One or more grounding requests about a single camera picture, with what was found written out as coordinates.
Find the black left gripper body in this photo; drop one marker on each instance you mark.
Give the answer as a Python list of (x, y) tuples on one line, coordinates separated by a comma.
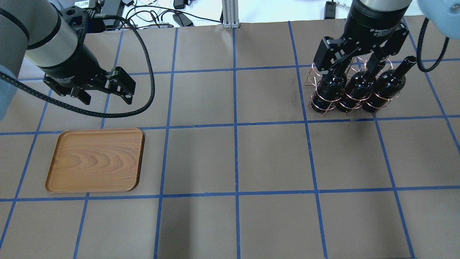
[(73, 74)]

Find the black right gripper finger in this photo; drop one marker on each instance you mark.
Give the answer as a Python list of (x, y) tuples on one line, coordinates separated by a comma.
[(334, 71), (375, 63)]

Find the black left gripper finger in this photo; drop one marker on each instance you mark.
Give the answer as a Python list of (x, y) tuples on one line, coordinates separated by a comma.
[(83, 96), (127, 97)]

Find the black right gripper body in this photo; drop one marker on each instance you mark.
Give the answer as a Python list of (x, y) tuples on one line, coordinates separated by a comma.
[(373, 21)]

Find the dark wine bottle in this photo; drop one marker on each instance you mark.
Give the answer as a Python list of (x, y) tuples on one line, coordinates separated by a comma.
[(388, 86), (326, 97), (356, 91)]

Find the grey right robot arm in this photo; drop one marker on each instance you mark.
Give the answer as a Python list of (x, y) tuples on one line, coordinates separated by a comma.
[(374, 27)]

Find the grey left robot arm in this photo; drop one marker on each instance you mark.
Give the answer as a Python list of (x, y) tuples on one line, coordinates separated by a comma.
[(53, 40)]

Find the wooden rectangular tray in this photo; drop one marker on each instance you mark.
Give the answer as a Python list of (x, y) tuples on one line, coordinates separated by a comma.
[(96, 160)]

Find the copper wire bottle basket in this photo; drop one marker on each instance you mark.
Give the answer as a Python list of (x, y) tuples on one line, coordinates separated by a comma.
[(314, 76)]

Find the aluminium frame post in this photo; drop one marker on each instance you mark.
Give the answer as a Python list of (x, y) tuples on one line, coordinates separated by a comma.
[(230, 14)]

